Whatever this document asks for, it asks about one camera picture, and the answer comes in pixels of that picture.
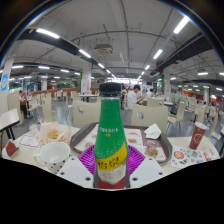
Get white polka-dot mug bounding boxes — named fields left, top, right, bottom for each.
left=32, top=141, right=72, bottom=175

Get person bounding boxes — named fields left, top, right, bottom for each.
left=126, top=84, right=143, bottom=110
left=146, top=88, right=158, bottom=99
left=18, top=89, right=29, bottom=119

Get printed paper tray liner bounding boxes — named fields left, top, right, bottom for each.
left=74, top=124, right=168, bottom=162

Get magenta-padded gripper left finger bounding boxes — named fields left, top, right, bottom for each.
left=56, top=144, right=100, bottom=190

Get white table card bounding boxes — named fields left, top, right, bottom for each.
left=18, top=134, right=41, bottom=149

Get group of beige chairs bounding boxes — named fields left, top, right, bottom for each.
left=6, top=89, right=224, bottom=134

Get colourful sticker sheet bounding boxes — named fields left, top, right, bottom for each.
left=169, top=145, right=209, bottom=169

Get green-labelled clear drink bottle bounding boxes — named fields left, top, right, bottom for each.
left=93, top=82, right=131, bottom=190

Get ceiling light strips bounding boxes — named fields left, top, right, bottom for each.
left=0, top=14, right=224, bottom=93

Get red tissue packet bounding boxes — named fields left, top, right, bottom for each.
left=4, top=139, right=20, bottom=158

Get crumpled white napkin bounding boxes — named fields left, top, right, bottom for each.
left=143, top=123, right=163, bottom=140

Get ceiling air conditioner unit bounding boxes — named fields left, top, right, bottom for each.
left=94, top=43, right=114, bottom=57

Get brown fried food piece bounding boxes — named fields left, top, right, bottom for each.
left=144, top=145, right=160, bottom=159

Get beige neighbouring table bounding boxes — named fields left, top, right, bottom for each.
left=0, top=108, right=21, bottom=141

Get clear bag with fried food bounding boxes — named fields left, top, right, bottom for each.
left=34, top=121, right=73, bottom=146

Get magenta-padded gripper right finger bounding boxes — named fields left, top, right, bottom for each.
left=125, top=144, right=168, bottom=190

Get red paper cup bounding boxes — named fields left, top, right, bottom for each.
left=188, top=121, right=208, bottom=151

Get beige wooden chair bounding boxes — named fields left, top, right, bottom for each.
left=130, top=103, right=169, bottom=134
left=72, top=99, right=102, bottom=129

